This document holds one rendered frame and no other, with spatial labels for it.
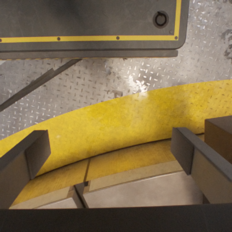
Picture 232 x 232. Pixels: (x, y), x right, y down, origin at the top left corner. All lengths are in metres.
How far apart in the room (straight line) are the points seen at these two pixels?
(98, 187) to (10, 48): 0.53
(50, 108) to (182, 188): 0.69
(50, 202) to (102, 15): 0.66
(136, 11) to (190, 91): 0.53
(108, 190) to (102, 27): 0.54
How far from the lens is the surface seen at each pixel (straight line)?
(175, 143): 0.16
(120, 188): 0.65
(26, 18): 0.55
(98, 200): 0.69
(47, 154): 0.17
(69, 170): 0.93
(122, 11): 0.50
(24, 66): 0.90
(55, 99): 0.86
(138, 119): 0.85
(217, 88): 0.97
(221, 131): 0.53
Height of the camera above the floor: 0.80
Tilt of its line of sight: 73 degrees down
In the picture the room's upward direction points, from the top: 176 degrees clockwise
